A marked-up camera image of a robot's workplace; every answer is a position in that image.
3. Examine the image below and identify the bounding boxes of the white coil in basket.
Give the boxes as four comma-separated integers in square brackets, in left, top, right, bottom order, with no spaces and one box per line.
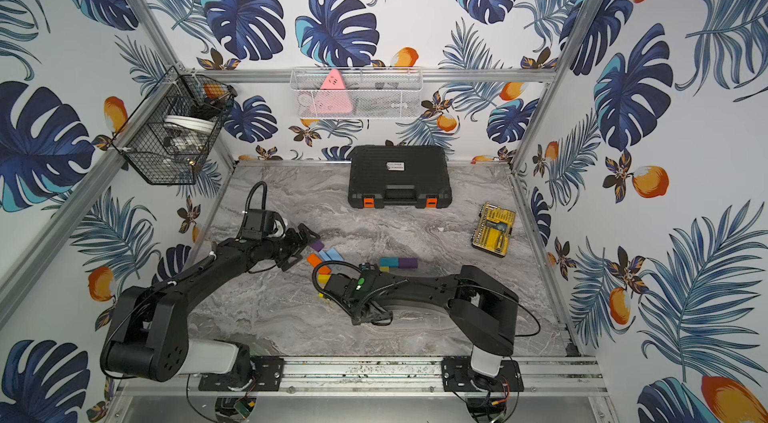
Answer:
[164,115,215,135]

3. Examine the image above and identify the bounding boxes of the aluminium front rail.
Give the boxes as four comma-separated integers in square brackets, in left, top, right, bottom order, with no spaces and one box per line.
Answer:
[120,356,608,398]

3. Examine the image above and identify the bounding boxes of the pink triangle object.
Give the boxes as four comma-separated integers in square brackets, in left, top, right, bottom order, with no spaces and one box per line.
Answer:
[310,69,354,116]

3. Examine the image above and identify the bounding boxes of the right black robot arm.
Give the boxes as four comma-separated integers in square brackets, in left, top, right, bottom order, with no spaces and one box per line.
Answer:
[313,261,520,380]

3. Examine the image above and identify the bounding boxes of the orange block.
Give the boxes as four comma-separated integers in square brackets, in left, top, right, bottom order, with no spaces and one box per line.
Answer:
[306,254,332,275]

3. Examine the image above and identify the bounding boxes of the teal block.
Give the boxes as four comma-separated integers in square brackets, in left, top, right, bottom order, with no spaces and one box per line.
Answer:
[379,257,399,268]

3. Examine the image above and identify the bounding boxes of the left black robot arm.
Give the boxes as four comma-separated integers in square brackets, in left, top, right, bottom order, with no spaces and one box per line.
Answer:
[100,224,320,382]

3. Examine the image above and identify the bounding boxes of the yellow screwdriver bit set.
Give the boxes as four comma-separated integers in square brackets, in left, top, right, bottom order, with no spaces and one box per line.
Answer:
[471,203,516,258]

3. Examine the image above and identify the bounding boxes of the black wire basket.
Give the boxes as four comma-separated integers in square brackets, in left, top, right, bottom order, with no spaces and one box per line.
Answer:
[110,67,237,186]

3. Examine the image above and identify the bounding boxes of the light blue block right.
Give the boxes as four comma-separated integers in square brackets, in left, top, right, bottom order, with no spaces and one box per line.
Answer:
[326,248,344,261]

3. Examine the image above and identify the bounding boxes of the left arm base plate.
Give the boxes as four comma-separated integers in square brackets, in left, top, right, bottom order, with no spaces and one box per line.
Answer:
[198,356,285,392]

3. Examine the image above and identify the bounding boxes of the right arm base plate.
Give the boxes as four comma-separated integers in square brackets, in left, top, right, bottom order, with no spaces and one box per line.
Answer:
[440,356,524,393]

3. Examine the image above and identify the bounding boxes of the clear mesh wall shelf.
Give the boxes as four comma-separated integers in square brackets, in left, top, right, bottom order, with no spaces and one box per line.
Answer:
[290,67,424,120]

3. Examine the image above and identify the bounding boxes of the black plastic tool case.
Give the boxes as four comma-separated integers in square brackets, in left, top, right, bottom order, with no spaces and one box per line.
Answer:
[347,145,453,209]

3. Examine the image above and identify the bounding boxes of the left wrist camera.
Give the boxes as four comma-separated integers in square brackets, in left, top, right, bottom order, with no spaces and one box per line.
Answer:
[237,209,286,241]

